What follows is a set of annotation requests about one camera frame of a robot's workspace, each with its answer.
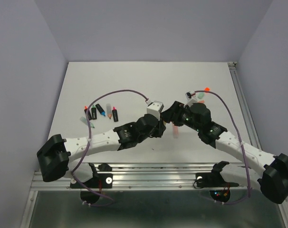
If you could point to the black highlighter green cap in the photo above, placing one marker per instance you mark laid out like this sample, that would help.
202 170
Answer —
93 112

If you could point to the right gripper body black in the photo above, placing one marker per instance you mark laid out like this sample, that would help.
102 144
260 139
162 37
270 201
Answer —
187 117

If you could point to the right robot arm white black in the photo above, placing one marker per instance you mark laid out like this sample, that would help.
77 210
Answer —
272 183

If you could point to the pastel green pen cap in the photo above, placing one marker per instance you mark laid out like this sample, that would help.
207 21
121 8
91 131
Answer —
200 95

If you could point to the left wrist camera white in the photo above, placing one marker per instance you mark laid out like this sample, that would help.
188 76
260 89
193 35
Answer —
155 108

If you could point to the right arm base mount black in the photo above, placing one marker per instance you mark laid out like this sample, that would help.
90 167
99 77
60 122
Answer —
211 180

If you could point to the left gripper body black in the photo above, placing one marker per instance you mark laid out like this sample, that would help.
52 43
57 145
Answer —
156 132

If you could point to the black highlighter blue cap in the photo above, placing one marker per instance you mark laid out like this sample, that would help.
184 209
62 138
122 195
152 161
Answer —
100 109

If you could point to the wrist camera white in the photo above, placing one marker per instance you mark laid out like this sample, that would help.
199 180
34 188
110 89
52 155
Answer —
155 108
191 98

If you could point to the pastel pink highlighter orange cap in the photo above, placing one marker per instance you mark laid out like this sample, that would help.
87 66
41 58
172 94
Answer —
175 131

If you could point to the aluminium front rail frame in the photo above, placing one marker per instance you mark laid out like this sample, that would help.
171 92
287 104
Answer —
147 195

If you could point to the grey highlighter orange cap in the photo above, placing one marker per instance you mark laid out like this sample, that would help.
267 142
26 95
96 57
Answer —
109 111

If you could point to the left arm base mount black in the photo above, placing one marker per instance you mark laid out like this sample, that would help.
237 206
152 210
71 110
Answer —
99 177

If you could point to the black highlighter pink cap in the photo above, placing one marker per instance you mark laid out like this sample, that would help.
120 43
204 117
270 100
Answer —
115 114

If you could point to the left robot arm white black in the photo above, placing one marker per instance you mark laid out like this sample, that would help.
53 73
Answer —
63 158

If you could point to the black highlighter orange tip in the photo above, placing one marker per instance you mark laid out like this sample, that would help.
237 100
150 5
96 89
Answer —
87 113

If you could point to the aluminium right rail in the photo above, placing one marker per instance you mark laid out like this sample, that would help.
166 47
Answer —
241 95

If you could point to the pastel green highlighter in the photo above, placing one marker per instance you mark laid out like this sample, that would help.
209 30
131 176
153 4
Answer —
88 123

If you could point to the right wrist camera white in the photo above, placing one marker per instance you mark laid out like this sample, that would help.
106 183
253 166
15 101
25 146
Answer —
191 98

